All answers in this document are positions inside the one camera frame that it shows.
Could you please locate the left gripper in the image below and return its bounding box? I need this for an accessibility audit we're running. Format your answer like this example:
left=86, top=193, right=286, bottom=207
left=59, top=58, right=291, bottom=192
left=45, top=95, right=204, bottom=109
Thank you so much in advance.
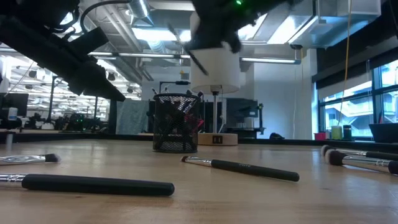
left=0, top=15, right=127, bottom=102

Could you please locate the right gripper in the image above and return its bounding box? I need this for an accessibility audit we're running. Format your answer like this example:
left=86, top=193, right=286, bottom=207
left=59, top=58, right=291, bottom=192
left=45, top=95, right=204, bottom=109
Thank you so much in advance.
left=186, top=0, right=262, bottom=54

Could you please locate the ceiling light bar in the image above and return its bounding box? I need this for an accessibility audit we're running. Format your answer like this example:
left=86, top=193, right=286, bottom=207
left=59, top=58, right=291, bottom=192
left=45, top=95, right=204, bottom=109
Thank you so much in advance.
left=241, top=57, right=302, bottom=65
left=88, top=52, right=191, bottom=60

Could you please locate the black pillar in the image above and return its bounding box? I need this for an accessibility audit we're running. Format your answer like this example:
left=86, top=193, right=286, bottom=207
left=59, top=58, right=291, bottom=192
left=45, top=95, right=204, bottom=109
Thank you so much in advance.
left=108, top=99, right=118, bottom=135

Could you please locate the grey fabric partition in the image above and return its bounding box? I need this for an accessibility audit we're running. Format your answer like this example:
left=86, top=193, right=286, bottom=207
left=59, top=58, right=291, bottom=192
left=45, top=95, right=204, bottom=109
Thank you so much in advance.
left=116, top=99, right=150, bottom=135

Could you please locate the black 3D printer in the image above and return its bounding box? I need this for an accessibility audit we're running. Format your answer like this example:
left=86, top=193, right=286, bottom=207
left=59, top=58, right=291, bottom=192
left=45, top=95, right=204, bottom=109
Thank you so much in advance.
left=226, top=98, right=266, bottom=139

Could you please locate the black computer monitor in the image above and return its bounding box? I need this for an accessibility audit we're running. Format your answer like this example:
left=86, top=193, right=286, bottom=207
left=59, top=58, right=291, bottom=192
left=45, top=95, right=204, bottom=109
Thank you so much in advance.
left=0, top=92, right=29, bottom=118

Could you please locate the black mesh pen cup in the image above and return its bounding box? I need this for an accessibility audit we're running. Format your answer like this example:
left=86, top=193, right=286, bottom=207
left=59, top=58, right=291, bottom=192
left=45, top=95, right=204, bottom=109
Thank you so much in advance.
left=152, top=92, right=200, bottom=154

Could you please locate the yellow-green cylinder container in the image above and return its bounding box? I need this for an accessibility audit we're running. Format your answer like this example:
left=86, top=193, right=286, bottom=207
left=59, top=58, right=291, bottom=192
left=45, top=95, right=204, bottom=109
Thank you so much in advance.
left=331, top=125, right=343, bottom=141

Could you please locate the dark plastic bin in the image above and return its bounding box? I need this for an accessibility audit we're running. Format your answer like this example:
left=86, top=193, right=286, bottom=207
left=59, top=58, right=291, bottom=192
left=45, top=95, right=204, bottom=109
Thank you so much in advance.
left=369, top=123, right=398, bottom=144

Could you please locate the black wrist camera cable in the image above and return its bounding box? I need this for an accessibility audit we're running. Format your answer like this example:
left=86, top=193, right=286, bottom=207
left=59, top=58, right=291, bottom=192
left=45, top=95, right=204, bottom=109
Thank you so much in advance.
left=80, top=0, right=134, bottom=34

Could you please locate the silver ventilation duct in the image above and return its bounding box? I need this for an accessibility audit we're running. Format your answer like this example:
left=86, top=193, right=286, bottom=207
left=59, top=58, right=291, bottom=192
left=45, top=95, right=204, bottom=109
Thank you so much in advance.
left=127, top=0, right=155, bottom=27

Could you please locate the black aluminium table frame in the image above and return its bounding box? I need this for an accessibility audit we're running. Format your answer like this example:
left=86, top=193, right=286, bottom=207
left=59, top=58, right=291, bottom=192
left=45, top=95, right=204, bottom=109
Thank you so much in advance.
left=0, top=130, right=398, bottom=154

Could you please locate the yellow hanging cable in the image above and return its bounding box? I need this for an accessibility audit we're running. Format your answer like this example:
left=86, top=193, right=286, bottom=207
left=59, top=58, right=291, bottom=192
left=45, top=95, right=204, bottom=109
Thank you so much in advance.
left=337, top=0, right=353, bottom=127

